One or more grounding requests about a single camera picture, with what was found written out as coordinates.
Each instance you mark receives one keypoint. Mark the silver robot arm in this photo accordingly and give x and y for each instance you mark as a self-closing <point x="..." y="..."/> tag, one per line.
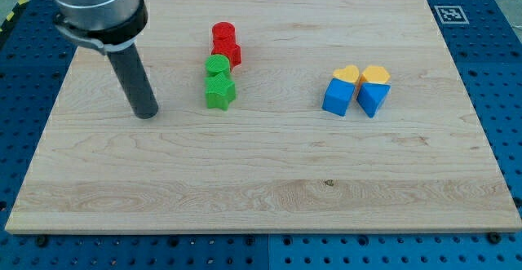
<point x="101" y="25"/>

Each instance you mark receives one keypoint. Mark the light wooden board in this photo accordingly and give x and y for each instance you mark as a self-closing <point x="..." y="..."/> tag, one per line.
<point x="275" y="161"/>

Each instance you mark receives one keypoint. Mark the green star block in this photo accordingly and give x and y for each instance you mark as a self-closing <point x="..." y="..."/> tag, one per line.
<point x="220" y="91"/>

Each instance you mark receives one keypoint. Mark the red star block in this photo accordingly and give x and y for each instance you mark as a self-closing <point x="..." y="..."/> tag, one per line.
<point x="229" y="49"/>

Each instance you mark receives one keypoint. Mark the black board stop bolt left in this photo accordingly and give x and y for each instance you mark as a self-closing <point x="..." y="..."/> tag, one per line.
<point x="41" y="241"/>

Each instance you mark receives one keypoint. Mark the black board stop bolt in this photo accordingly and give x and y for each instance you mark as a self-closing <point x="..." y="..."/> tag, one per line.
<point x="41" y="241"/>
<point x="494" y="238"/>

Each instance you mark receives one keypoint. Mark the black board stop bolt right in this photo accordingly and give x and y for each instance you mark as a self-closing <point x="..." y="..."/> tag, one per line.
<point x="494" y="238"/>

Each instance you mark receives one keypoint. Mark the green cylinder block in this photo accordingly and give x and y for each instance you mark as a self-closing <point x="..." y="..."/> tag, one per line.
<point x="216" y="64"/>

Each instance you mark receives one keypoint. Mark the blue cube block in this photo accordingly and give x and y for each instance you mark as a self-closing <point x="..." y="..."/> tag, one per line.
<point x="338" y="96"/>

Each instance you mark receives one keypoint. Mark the red cylinder block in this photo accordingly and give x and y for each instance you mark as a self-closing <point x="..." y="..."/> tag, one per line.
<point x="223" y="31"/>

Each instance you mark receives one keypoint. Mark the yellow heart block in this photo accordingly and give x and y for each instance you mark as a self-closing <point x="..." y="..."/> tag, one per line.
<point x="349" y="74"/>

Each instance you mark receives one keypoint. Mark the blue triangle block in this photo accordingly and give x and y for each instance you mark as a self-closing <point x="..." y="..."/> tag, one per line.
<point x="371" y="97"/>

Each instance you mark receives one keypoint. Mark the yellow hexagon block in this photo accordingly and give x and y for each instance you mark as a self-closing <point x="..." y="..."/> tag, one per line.
<point x="375" y="74"/>

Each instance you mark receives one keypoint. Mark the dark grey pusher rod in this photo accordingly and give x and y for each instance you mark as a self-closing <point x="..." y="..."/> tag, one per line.
<point x="133" y="79"/>

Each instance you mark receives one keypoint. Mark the white fiducial marker tag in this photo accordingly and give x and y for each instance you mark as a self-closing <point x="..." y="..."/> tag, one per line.
<point x="450" y="14"/>

